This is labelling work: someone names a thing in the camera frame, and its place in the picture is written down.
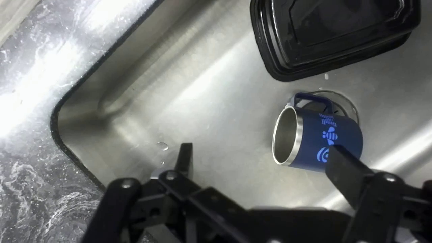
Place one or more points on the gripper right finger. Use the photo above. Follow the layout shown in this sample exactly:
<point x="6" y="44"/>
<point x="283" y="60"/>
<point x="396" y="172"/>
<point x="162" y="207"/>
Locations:
<point x="368" y="189"/>

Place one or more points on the stainless steel sink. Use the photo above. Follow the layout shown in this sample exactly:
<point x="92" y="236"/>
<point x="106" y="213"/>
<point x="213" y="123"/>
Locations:
<point x="236" y="101"/>

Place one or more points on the black plastic container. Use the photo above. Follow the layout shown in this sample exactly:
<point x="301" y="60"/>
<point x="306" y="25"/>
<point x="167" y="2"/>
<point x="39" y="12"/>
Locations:
<point x="332" y="33"/>

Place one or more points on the sink drain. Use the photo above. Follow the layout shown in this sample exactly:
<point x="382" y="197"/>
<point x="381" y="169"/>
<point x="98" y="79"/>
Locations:
<point x="337" y="104"/>

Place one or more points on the blue steel mug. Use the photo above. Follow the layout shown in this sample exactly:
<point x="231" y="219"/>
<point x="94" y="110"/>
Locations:
<point x="314" y="138"/>

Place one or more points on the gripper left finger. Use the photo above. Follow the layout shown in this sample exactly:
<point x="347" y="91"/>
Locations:
<point x="175" y="195"/>

